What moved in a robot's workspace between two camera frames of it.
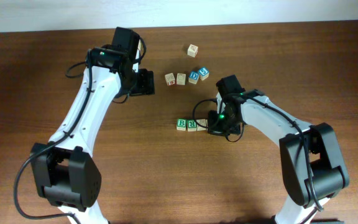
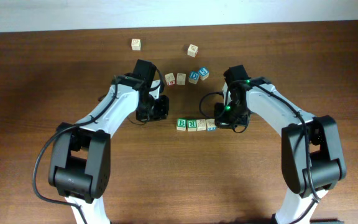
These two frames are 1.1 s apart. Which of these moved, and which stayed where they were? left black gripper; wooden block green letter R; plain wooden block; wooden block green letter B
Moved: left black gripper
Stayed: wooden block green letter R; plain wooden block; wooden block green letter B
